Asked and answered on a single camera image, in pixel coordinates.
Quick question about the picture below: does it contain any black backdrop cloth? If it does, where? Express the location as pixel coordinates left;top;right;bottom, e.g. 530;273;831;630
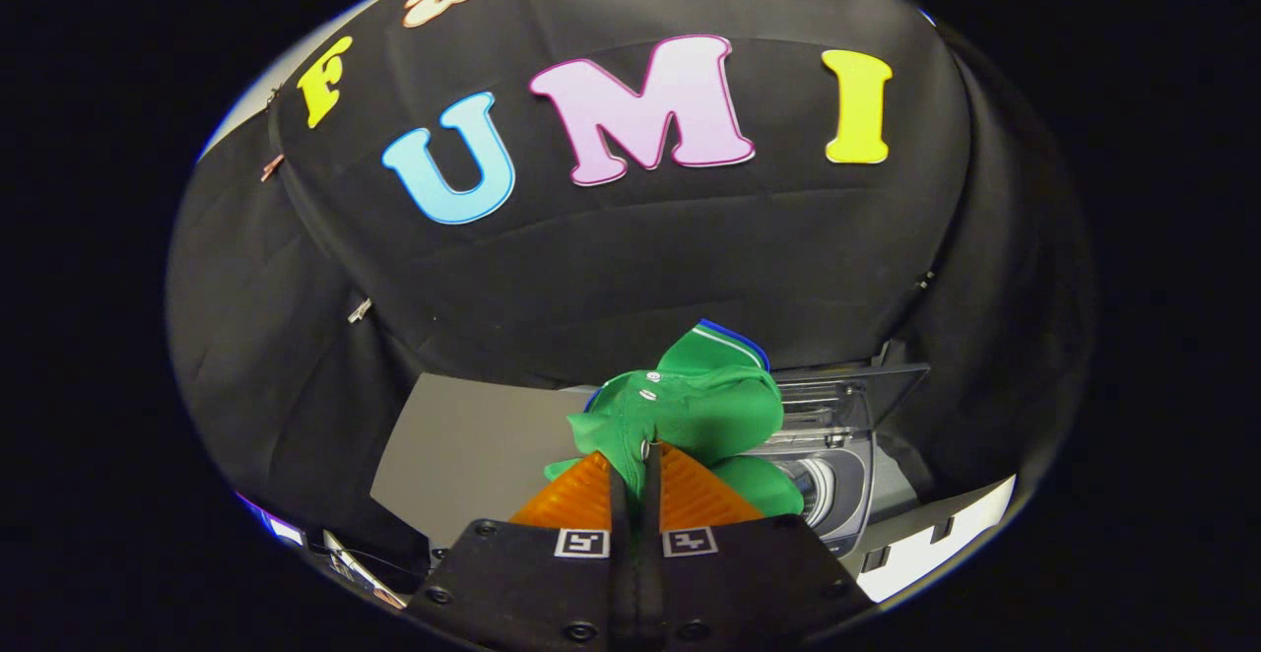
166;0;1095;574

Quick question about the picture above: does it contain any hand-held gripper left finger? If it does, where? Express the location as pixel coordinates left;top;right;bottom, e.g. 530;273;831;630
409;450;637;652

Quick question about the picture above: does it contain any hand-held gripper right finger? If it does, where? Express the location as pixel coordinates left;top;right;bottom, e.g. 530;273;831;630
638;442;874;652

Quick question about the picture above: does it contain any small grey washing machine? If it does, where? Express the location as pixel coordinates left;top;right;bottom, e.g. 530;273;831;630
734;381;880;557

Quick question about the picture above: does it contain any green polo shirt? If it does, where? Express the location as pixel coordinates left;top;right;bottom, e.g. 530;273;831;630
545;319;804;520

